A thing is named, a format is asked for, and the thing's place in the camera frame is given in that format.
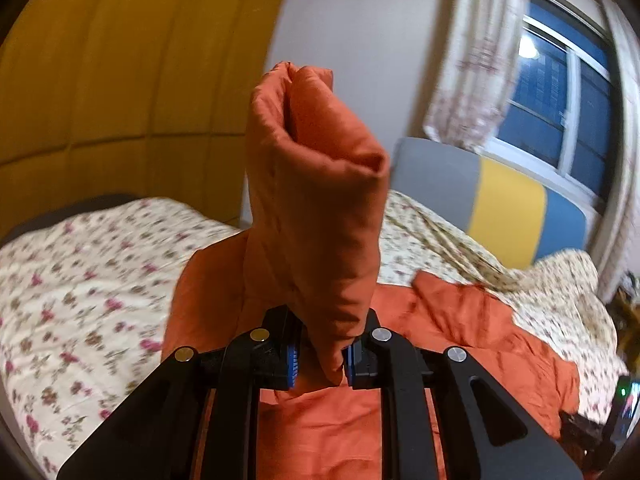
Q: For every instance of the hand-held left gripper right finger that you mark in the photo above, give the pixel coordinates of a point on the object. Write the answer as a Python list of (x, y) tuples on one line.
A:
[(352, 366)]

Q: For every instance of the white framed window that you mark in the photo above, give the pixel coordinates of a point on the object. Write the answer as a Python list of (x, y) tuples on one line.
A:
[(565, 100)]

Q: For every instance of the yellow wardrobe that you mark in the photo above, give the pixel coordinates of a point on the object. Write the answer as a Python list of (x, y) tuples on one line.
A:
[(125, 70)]

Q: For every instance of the grey yellow blue headboard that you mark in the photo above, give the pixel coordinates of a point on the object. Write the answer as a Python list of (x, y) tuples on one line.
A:
[(505, 205)]

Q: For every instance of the floral bed blanket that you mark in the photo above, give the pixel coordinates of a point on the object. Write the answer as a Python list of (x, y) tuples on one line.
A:
[(75, 285)]

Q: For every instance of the orange padded jacket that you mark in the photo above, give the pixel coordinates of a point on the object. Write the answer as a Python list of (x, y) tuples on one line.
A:
[(315, 185)]

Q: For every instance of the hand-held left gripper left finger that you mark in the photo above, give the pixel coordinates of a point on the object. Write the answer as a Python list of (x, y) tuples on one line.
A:
[(291, 366)]

